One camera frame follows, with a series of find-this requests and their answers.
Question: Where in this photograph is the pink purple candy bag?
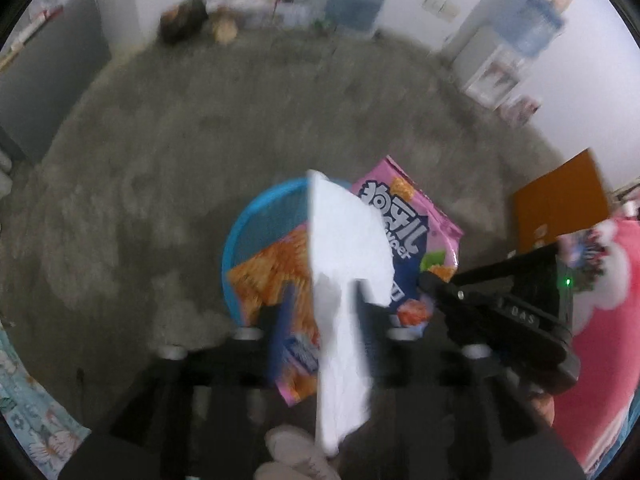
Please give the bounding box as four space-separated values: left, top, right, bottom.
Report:
352 156 463 332

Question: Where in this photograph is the orange cracker snack bag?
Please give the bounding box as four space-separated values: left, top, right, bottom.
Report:
227 224 320 405

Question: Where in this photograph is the white paper sheet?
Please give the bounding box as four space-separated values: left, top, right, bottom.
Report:
307 170 394 456

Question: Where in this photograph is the blue trash basket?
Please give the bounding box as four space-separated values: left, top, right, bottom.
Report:
220 178 307 325

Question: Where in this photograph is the person right hand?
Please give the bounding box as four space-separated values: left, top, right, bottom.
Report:
527 392 555 427

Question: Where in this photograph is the white shoe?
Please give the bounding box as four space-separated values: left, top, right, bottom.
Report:
254 425 341 480

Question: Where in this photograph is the orange cardboard board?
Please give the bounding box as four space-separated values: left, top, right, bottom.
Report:
512 150 610 254

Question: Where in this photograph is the white water dispenser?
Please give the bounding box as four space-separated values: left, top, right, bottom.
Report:
451 26 541 128

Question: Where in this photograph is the dark grey cabinet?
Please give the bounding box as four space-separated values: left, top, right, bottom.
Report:
1 0 111 162

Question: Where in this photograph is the dark gift box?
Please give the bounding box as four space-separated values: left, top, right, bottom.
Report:
158 0 208 44

